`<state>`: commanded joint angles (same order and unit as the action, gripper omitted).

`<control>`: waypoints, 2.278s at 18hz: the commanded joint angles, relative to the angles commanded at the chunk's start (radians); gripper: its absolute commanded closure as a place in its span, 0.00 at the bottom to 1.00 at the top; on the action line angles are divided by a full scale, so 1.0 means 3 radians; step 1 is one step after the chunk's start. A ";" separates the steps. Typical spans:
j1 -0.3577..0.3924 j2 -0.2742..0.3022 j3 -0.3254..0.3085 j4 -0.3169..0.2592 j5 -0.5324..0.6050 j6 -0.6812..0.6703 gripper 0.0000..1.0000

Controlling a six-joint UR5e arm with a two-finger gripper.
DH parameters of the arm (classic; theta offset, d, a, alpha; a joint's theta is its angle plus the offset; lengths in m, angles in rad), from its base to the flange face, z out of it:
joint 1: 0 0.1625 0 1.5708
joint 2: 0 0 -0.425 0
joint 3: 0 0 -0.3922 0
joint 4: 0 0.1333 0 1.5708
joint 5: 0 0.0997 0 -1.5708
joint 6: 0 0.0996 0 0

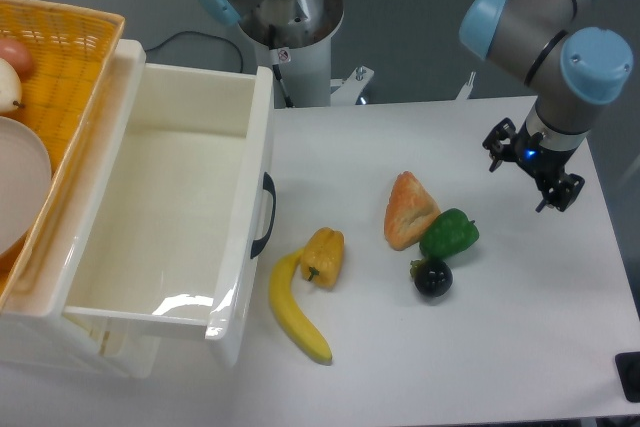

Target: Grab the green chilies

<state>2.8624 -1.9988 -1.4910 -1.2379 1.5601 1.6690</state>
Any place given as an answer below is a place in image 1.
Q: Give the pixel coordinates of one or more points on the green bell pepper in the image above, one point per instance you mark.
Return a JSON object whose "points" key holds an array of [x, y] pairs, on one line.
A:
{"points": [[451, 233]]}

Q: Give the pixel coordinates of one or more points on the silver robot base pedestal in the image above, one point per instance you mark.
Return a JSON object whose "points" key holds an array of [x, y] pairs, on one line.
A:
{"points": [[292, 38]]}

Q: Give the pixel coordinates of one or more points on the red apple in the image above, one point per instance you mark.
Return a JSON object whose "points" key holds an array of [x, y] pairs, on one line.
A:
{"points": [[18, 56]]}

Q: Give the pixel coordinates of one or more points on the white plate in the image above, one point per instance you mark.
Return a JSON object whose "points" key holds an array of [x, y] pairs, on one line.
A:
{"points": [[25, 181]]}

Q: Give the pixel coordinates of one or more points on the yellow banana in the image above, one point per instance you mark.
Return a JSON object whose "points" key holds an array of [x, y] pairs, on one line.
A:
{"points": [[289, 316]]}

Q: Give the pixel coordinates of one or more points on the yellow bell pepper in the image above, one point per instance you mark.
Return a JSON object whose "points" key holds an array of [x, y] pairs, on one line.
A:
{"points": [[322, 257]]}

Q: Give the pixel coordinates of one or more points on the black corner object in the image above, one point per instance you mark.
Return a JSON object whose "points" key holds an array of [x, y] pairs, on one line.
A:
{"points": [[628, 367]]}

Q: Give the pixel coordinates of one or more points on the white drawer cabinet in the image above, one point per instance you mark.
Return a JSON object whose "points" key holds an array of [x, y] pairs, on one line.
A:
{"points": [[35, 327]]}

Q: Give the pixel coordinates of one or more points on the orange triangular pastry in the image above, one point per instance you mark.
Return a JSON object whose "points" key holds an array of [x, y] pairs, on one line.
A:
{"points": [[409, 213]]}

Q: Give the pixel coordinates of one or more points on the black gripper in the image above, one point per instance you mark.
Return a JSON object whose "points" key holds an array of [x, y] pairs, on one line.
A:
{"points": [[542, 153]]}

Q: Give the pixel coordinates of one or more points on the orange woven basket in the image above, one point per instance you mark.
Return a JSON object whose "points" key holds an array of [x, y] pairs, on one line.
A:
{"points": [[72, 47]]}

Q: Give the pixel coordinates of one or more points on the white plastic drawer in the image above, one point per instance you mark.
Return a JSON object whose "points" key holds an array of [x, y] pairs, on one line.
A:
{"points": [[188, 207]]}

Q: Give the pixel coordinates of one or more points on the white pear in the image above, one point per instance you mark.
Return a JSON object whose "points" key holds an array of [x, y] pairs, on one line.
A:
{"points": [[10, 88]]}

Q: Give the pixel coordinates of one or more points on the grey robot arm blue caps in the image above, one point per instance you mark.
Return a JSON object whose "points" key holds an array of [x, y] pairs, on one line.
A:
{"points": [[575, 76]]}

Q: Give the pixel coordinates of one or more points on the white table bracket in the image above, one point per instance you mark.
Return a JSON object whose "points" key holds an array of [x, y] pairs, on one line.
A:
{"points": [[352, 90]]}

